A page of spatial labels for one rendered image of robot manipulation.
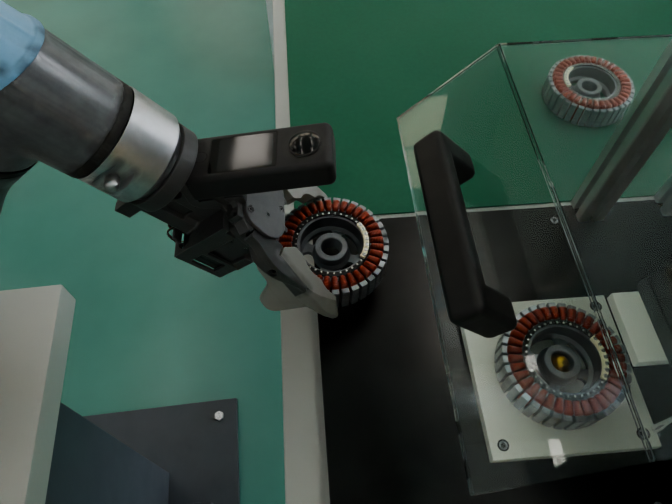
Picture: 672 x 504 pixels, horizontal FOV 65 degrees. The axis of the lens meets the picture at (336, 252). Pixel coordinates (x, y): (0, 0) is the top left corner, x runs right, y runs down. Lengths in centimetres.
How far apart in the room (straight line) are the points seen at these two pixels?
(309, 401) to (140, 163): 29
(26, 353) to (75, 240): 106
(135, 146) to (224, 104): 154
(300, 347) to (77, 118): 32
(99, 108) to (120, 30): 197
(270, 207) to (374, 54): 45
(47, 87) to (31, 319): 35
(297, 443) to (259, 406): 80
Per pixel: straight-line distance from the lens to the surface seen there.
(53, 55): 37
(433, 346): 55
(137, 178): 39
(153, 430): 136
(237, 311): 143
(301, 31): 90
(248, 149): 42
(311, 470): 53
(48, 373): 63
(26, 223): 179
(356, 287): 49
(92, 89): 38
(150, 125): 39
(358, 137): 72
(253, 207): 44
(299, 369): 56
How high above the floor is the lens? 127
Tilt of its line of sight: 58 degrees down
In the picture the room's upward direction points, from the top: straight up
